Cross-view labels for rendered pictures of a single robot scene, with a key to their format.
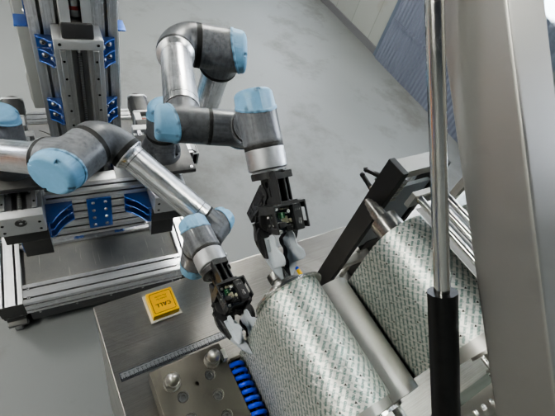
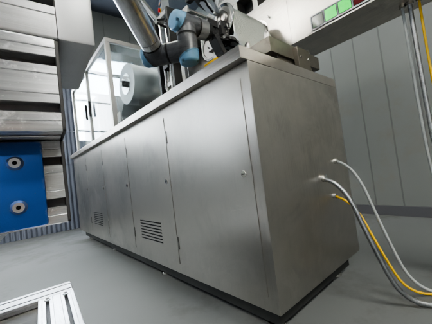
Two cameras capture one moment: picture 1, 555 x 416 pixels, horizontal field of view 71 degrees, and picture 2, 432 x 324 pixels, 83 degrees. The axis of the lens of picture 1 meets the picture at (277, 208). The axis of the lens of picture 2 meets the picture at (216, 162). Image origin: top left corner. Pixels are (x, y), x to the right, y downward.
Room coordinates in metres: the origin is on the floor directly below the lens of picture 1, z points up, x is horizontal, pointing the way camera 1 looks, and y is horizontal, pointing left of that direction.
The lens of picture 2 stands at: (0.45, 1.05, 0.54)
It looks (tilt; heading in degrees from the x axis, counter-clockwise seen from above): 2 degrees up; 275
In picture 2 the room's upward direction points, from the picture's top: 7 degrees counter-clockwise
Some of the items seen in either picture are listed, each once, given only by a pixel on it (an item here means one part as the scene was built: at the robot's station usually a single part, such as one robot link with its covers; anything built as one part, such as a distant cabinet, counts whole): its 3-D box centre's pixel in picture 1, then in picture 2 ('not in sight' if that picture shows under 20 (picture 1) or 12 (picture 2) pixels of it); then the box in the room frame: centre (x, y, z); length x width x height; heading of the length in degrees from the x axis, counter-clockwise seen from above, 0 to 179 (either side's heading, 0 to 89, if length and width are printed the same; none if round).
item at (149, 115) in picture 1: (164, 118); not in sight; (1.10, 0.50, 0.98); 0.13 x 0.12 x 0.14; 118
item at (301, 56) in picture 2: not in sight; (303, 62); (0.11, -0.02, 0.96); 0.10 x 0.03 x 0.11; 46
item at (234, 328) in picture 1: (239, 333); (236, 39); (0.38, -0.02, 1.11); 0.09 x 0.03 x 0.06; 45
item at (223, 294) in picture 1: (225, 288); (216, 33); (0.47, 0.04, 1.12); 0.12 x 0.08 x 0.09; 46
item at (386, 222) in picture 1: (391, 229); not in sight; (0.62, -0.25, 1.33); 0.06 x 0.06 x 0.06; 46
